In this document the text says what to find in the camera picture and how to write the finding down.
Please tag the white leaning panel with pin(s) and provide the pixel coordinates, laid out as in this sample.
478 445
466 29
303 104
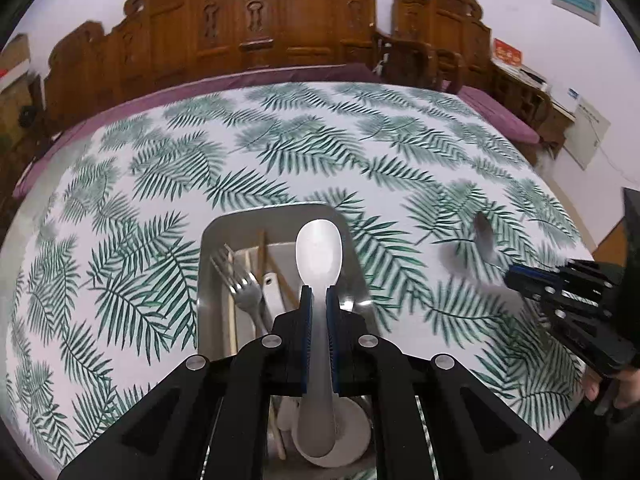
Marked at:
587 135

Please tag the black object by boxes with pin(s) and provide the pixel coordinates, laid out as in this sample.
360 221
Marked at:
29 116

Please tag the red wall sign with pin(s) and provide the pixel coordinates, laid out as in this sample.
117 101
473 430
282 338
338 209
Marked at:
507 50

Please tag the large white plastic spoon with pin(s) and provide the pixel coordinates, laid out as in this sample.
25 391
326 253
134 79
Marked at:
319 255

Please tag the brown wooden chopstick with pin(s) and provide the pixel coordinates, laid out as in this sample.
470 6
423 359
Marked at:
261 250
280 285

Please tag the white ceramic bowl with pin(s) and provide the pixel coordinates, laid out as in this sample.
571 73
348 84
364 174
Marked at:
355 430

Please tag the carved wooden armchair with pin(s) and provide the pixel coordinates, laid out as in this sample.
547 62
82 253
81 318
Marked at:
435 25

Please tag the small wall label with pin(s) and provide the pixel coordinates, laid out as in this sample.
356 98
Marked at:
573 94

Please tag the leaf print tablecloth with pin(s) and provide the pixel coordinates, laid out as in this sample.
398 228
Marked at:
150 185

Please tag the long carved wooden bench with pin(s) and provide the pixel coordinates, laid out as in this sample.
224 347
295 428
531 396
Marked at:
225 25

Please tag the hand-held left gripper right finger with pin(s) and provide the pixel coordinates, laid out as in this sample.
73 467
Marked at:
332 340

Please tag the purple under cloth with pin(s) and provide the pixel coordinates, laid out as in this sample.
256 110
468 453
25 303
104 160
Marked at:
300 74

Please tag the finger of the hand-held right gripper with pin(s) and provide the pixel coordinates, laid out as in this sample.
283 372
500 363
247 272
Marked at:
530 289
535 273

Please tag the large worn cardboard box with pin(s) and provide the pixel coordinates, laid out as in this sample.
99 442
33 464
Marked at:
20 130

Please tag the white papers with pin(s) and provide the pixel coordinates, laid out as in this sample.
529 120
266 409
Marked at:
532 75

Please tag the wooden side cabinet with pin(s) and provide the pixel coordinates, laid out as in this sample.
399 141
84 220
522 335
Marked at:
530 105

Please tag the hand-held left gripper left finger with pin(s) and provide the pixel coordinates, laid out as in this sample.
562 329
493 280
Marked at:
306 340

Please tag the metal spoon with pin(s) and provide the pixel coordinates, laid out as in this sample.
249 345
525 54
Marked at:
484 240

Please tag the open cardboard box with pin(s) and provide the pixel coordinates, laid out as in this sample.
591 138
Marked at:
14 50

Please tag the metal fork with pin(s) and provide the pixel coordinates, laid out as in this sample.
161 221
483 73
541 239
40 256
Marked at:
247 295

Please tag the white ceramic spoon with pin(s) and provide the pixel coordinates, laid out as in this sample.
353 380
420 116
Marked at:
272 300

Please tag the person's right hand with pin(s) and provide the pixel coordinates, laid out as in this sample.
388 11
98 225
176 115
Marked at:
592 387

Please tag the stainless steel tray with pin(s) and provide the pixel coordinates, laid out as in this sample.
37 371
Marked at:
207 285

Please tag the person's dark clothing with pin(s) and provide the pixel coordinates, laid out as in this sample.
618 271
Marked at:
615 440

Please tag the light wooden chopstick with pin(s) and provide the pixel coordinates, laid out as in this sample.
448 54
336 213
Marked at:
232 310

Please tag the teal wall sign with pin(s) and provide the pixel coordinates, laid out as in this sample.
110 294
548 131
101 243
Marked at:
575 0

